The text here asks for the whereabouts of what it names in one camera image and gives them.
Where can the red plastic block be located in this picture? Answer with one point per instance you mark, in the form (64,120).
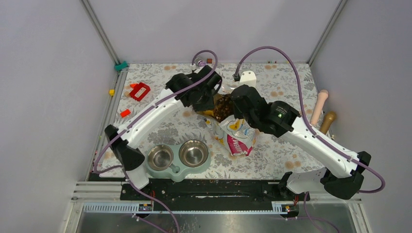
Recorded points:
(139,91)

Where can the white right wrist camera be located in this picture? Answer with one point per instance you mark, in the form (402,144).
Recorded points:
(245,78)

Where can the small orange-red block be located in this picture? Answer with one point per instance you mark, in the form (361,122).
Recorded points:
(125,113)

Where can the gold microphone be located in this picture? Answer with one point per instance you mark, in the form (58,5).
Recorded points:
(329,118)

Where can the floral table mat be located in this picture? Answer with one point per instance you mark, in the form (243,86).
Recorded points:
(270,158)

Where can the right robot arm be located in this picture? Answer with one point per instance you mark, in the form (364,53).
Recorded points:
(341,175)

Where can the purple glitter microphone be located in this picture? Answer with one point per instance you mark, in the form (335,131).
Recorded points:
(200,62)

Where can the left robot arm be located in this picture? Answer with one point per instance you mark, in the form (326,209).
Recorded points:
(182,90)

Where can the teal corner clip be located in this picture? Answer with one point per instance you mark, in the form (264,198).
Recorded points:
(121,66)

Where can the pet food bag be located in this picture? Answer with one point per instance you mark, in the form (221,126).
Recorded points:
(234,134)

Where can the green double pet bowl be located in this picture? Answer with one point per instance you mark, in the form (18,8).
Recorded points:
(175,162)

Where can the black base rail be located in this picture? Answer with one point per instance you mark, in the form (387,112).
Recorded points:
(213,195)

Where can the pink microphone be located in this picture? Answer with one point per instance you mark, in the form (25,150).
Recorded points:
(322,97)

